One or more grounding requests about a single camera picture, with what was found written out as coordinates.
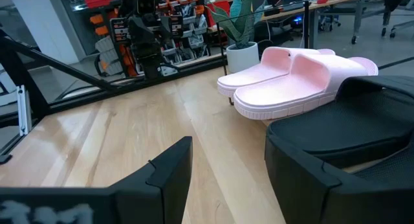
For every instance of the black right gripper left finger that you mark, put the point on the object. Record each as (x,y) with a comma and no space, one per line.
(145,204)

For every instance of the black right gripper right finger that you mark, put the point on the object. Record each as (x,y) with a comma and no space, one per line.
(323,204)

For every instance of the black foam slide sandal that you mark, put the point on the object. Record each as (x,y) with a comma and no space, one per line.
(391,169)
(355,120)

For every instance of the pink foam slide sandal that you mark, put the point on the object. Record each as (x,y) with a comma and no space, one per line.
(252,76)
(284,94)

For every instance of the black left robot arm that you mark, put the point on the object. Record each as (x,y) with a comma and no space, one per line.
(124,4)

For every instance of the parts bin storage rack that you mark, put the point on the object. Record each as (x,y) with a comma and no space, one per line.
(191,20)

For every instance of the red plastic bin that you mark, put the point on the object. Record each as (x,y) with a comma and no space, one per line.
(100,0)

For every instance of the red plastic crate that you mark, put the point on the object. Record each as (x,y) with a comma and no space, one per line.
(223,10)

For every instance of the white plant pot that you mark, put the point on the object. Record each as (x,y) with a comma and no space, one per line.
(241,59)

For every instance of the green snake plant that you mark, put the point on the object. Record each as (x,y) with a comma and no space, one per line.
(242,26)

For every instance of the grey laptop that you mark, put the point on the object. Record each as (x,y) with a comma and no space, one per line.
(291,2)

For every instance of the wooden top office desk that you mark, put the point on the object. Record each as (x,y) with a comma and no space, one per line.
(313,29)

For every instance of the grey desk leg with caster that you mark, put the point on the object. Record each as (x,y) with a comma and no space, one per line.
(358,17)

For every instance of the white chair base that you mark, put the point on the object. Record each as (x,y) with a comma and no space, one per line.
(404,25)

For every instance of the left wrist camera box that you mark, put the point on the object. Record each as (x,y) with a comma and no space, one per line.
(145,4)

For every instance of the black rig table frame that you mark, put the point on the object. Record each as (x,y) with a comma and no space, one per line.
(97,95)

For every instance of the silver aluminium bracket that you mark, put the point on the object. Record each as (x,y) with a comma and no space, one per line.
(24,110)

